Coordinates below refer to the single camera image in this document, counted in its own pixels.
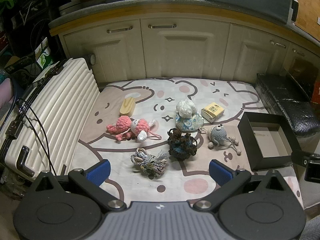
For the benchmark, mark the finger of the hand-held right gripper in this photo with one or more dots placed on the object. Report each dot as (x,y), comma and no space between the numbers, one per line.
(298,157)

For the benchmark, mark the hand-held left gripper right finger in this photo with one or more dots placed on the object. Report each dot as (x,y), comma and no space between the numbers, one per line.
(221,172)

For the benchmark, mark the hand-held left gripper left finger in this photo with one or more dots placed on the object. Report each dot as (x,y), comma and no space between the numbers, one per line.
(98,172)

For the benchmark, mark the grey crochet toy with eyes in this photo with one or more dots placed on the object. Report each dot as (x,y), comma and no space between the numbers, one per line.
(217,135)

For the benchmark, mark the black cardboard box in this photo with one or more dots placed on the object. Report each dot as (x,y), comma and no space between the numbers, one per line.
(246,140)

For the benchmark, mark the dark brown blue crochet piece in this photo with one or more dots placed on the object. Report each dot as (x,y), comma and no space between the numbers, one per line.
(181,143)

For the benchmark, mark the pink white crochet doll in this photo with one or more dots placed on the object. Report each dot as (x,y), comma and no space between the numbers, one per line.
(125,126)

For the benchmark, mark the blue floral fabric pouch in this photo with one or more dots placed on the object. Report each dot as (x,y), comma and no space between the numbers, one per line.
(190,124)

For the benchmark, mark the yellow tissue packet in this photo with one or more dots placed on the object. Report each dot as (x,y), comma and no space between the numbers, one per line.
(212,111)

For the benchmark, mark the light wooden block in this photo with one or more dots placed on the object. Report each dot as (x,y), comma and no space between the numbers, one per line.
(127,107)

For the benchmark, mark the white yarn ball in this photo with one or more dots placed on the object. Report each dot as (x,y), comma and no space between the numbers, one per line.
(186,108)

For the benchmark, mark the bear printed blanket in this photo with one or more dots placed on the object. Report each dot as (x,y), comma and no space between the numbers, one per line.
(112,155)

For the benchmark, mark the black wrapped long box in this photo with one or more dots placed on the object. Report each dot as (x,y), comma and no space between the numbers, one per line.
(287,105)

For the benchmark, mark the person's grey clothing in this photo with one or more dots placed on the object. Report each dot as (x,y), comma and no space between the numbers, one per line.
(313,230)

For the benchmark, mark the red cardboard box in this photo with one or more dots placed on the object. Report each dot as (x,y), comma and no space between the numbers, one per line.
(316,93)

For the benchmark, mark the cream ribbed suitcase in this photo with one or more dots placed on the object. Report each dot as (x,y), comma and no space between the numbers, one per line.
(62,100)

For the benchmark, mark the brown cardboard box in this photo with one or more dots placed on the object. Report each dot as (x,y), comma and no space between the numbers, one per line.
(300,72)

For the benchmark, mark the cream cabinet door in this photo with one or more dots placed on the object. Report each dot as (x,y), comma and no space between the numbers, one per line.
(250,55)
(290,52)
(112,55)
(185,55)

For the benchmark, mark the pink cloth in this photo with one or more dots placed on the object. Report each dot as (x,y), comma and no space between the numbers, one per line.
(5,92)

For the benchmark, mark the green printed box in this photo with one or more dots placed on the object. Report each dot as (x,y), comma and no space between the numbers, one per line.
(45,57)

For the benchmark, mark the black flat box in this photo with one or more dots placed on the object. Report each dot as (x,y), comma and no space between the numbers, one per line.
(20,63)

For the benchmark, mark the white slatted appliance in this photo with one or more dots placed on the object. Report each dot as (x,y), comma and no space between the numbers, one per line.
(293,10)

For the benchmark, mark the grey wood-edged countertop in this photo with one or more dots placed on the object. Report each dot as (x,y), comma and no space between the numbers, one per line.
(150,7)

